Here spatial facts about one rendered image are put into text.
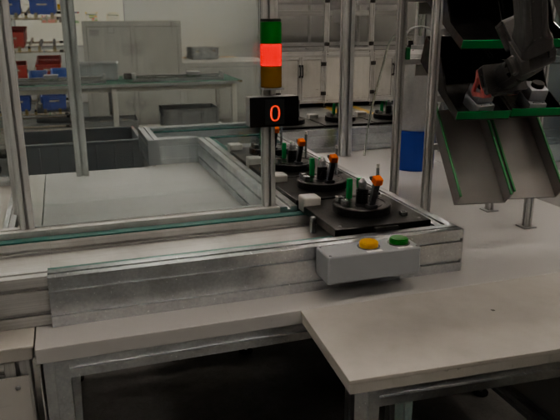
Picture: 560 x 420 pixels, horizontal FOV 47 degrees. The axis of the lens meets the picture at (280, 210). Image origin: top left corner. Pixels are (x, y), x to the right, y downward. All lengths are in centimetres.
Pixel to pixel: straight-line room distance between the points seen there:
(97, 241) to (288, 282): 46
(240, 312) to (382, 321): 28
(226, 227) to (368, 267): 40
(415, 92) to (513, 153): 77
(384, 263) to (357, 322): 16
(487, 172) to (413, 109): 83
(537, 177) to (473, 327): 58
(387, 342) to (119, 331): 49
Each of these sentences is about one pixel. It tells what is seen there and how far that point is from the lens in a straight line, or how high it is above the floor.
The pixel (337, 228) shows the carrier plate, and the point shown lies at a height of 97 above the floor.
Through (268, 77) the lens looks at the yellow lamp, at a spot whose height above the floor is 129.
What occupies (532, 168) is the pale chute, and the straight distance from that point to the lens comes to 176.
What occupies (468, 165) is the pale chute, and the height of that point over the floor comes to 107.
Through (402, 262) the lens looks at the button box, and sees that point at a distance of 137.
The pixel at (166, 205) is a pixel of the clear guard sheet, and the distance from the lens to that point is 158.
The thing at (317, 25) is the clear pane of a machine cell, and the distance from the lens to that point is 1063.
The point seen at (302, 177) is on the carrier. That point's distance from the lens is 177.
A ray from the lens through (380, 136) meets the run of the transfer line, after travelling 289.
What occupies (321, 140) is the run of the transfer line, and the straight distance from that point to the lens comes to 278.
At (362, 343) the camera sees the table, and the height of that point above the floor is 86.
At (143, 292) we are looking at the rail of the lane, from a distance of 129.
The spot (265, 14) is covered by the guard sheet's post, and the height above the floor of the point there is 143.
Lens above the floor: 142
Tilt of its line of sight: 17 degrees down
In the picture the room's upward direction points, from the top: straight up
